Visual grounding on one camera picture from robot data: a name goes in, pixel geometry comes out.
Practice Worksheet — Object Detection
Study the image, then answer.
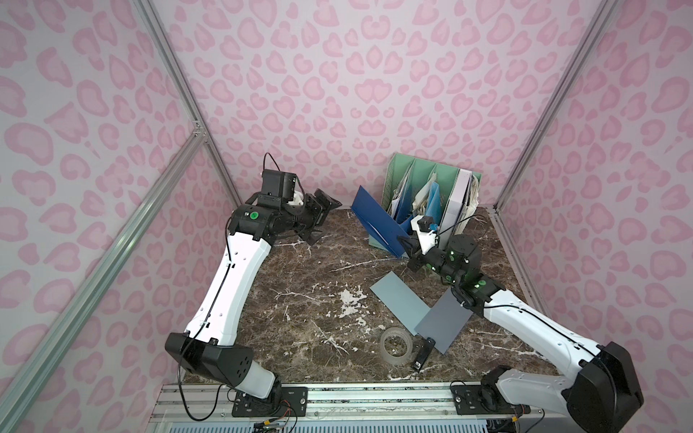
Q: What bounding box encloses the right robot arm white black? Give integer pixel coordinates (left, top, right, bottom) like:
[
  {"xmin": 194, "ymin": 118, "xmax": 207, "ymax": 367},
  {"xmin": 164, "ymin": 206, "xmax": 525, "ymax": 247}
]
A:
[{"xmin": 398, "ymin": 232, "xmax": 644, "ymax": 432}]

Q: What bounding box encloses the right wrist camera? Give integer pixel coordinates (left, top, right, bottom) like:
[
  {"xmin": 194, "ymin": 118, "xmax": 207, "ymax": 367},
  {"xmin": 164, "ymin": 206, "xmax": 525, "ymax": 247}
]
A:
[{"xmin": 411, "ymin": 216, "xmax": 439, "ymax": 254}]

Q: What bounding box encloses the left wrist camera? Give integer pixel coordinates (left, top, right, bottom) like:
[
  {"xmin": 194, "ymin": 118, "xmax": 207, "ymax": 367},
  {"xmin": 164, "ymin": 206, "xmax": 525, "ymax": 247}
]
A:
[{"xmin": 261, "ymin": 169, "xmax": 297, "ymax": 201}]

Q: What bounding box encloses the clear tape roll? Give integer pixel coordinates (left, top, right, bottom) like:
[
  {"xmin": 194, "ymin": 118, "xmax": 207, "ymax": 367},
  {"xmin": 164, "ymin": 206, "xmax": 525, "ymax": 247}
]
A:
[{"xmin": 379, "ymin": 327, "xmax": 413, "ymax": 366}]

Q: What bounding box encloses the aluminium rail front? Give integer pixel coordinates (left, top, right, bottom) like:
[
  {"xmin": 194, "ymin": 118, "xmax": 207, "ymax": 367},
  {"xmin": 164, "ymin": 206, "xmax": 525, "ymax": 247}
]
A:
[{"xmin": 149, "ymin": 381, "xmax": 545, "ymax": 428}]

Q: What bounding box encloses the grey envelope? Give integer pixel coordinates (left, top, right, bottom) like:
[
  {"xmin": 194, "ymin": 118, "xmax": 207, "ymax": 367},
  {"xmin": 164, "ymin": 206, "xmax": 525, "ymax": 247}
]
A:
[{"xmin": 415, "ymin": 289, "xmax": 472, "ymax": 355}]

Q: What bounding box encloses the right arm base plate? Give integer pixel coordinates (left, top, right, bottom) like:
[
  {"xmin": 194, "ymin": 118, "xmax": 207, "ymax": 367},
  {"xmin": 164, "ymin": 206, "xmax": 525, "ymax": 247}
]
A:
[{"xmin": 449, "ymin": 382, "xmax": 532, "ymax": 418}]

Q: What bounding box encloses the blue folder in organizer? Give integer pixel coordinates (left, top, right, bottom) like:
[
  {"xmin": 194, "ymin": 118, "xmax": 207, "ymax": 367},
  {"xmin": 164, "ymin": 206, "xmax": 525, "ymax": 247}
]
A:
[{"xmin": 424, "ymin": 181, "xmax": 442, "ymax": 225}]

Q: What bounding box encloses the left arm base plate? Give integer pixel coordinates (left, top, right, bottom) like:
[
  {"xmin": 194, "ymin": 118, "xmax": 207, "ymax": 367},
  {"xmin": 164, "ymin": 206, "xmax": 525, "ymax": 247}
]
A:
[{"xmin": 232, "ymin": 386, "xmax": 309, "ymax": 418}]

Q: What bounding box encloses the dark blue envelope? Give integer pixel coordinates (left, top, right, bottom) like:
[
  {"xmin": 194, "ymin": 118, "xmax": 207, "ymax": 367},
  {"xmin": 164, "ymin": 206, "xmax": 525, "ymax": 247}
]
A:
[{"xmin": 351, "ymin": 187, "xmax": 409, "ymax": 257}]

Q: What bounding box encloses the small black stapler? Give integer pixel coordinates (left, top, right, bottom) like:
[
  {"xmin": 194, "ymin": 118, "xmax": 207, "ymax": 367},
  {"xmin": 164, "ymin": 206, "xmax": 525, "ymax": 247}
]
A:
[{"xmin": 411, "ymin": 337, "xmax": 435, "ymax": 373}]

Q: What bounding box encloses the green file organizer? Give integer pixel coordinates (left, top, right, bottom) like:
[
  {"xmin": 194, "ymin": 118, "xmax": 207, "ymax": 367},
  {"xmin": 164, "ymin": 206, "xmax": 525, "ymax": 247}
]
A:
[{"xmin": 369, "ymin": 153, "xmax": 482, "ymax": 250}]

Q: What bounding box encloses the light blue envelope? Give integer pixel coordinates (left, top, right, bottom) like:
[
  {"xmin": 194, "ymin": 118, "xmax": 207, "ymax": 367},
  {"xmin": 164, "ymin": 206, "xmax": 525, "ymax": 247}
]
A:
[{"xmin": 371, "ymin": 272, "xmax": 431, "ymax": 336}]

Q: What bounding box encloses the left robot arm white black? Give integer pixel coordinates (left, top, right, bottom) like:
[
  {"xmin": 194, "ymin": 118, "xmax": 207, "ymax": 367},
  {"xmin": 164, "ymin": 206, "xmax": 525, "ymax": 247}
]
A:
[{"xmin": 165, "ymin": 189, "xmax": 341, "ymax": 400}]

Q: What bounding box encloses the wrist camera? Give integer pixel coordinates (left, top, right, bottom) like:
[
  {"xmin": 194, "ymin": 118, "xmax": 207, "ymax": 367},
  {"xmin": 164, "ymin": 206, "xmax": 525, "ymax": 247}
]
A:
[
  {"xmin": 261, "ymin": 169, "xmax": 297, "ymax": 201},
  {"xmin": 411, "ymin": 216, "xmax": 439, "ymax": 254}
]

